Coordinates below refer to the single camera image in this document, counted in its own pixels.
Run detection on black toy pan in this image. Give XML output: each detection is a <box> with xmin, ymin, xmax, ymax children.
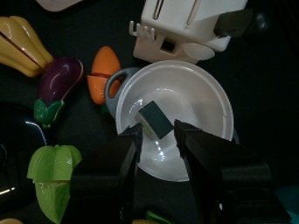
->
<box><xmin>0</xmin><ymin>101</ymin><xmax>51</xmax><ymax>214</ymax></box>

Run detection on yellow toy bananas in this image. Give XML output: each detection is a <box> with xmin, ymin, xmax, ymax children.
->
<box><xmin>0</xmin><ymin>15</ymin><xmax>55</xmax><ymax>79</ymax></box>

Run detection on white bowl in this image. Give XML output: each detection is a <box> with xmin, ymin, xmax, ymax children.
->
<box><xmin>115</xmin><ymin>59</ymin><xmax>235</xmax><ymax>183</ymax></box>

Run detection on orange toy carrot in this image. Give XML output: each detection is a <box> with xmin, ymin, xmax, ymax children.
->
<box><xmin>86</xmin><ymin>45</ymin><xmax>123</xmax><ymax>106</ymax></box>

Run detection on light green toy vegetable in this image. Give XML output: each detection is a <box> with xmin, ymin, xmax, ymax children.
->
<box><xmin>26</xmin><ymin>144</ymin><xmax>85</xmax><ymax>224</ymax></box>

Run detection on yellow toy corn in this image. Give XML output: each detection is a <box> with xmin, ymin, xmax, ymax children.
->
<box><xmin>131</xmin><ymin>209</ymin><xmax>177</xmax><ymax>224</ymax></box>

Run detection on grey-blue toy pot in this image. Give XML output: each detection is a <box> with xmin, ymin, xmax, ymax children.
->
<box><xmin>105</xmin><ymin>66</ymin><xmax>143</xmax><ymax>118</ymax></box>

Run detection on white toy fork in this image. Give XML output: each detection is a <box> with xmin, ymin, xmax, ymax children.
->
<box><xmin>129</xmin><ymin>20</ymin><xmax>157</xmax><ymax>42</ymax></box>

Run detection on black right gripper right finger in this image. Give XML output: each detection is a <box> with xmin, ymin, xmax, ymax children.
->
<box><xmin>173</xmin><ymin>118</ymin><xmax>293</xmax><ymax>224</ymax></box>

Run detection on purple toy eggplant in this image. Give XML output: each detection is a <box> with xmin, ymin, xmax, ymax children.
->
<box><xmin>33</xmin><ymin>56</ymin><xmax>86</xmax><ymax>130</ymax></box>

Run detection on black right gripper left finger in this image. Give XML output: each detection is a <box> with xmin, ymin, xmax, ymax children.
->
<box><xmin>61</xmin><ymin>122</ymin><xmax>146</xmax><ymax>224</ymax></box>

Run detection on dark green sponge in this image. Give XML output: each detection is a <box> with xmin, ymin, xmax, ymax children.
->
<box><xmin>135</xmin><ymin>100</ymin><xmax>175</xmax><ymax>140</ymax></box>

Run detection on teal toy item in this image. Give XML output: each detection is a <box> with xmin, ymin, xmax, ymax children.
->
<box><xmin>275</xmin><ymin>184</ymin><xmax>299</xmax><ymax>224</ymax></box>

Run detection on white toy toaster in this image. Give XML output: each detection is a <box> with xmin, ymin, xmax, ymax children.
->
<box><xmin>133</xmin><ymin>0</ymin><xmax>271</xmax><ymax>65</ymax></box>

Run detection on white toy spoon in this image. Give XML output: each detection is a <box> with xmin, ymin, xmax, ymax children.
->
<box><xmin>182</xmin><ymin>42</ymin><xmax>217</xmax><ymax>61</ymax></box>

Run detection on white toy plate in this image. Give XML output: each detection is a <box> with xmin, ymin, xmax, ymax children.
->
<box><xmin>35</xmin><ymin>0</ymin><xmax>86</xmax><ymax>13</ymax></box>

